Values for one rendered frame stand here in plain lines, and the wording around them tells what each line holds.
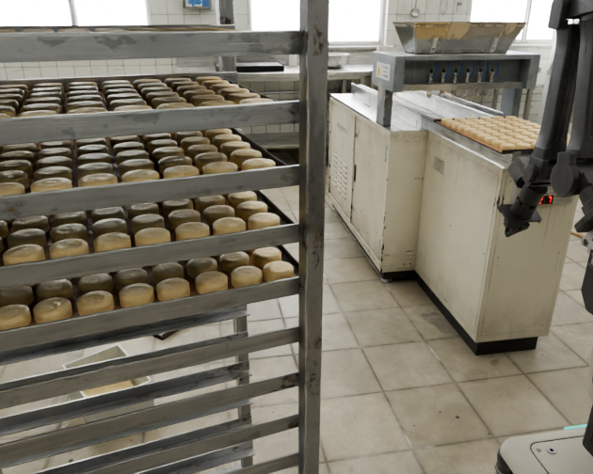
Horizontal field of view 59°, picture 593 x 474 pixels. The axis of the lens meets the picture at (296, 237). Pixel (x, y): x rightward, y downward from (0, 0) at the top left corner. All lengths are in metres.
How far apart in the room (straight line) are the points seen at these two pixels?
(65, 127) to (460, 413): 1.76
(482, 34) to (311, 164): 2.09
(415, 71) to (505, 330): 1.26
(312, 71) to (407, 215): 2.09
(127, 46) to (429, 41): 2.10
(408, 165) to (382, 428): 1.28
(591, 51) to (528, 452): 1.01
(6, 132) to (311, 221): 0.40
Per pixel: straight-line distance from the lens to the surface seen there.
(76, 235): 0.83
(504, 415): 2.18
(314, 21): 0.71
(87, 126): 0.69
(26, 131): 0.69
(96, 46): 0.68
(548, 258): 2.32
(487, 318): 2.32
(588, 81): 1.34
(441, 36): 2.67
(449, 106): 3.16
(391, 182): 2.66
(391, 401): 2.12
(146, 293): 0.82
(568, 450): 1.69
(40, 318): 0.82
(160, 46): 0.69
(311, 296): 0.81
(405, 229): 2.78
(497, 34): 2.79
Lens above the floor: 1.36
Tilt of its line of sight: 23 degrees down
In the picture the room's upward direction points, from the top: straight up
